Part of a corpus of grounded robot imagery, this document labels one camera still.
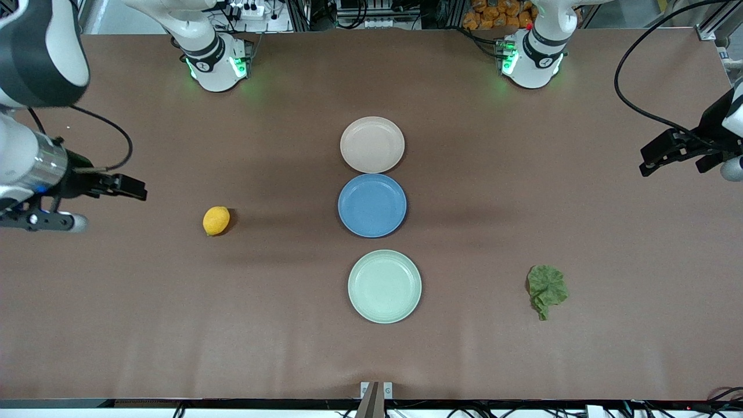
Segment yellow lemon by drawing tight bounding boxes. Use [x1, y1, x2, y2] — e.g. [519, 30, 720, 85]
[203, 206, 231, 236]

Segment green lettuce leaf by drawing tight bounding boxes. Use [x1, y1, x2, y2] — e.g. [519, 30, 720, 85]
[526, 265, 569, 321]

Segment brown table cover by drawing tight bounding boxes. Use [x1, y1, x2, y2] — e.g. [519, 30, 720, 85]
[0, 26, 743, 402]

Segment white power strip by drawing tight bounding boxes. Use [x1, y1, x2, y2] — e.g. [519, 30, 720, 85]
[228, 2, 266, 20]

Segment orange snack bags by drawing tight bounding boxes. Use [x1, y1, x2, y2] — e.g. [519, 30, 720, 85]
[463, 0, 536, 31]

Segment blue round plate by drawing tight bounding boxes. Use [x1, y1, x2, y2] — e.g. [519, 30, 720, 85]
[338, 173, 407, 238]

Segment beige round plate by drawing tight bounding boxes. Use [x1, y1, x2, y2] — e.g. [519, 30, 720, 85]
[340, 116, 406, 174]

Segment pale green round plate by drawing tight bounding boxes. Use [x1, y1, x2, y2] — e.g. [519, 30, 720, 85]
[348, 250, 423, 324]

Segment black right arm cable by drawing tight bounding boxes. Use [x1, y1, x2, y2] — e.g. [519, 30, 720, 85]
[28, 104, 134, 173]

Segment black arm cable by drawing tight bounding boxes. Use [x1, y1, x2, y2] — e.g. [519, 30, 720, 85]
[28, 104, 134, 173]
[614, 0, 743, 146]

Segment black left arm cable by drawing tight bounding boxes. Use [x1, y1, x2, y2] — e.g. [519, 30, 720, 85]
[614, 0, 743, 146]

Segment aluminium frame post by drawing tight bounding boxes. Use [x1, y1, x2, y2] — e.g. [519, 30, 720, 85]
[697, 0, 743, 42]
[77, 0, 102, 34]

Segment metal camera bracket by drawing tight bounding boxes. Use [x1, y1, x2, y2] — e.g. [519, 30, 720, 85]
[355, 381, 394, 418]

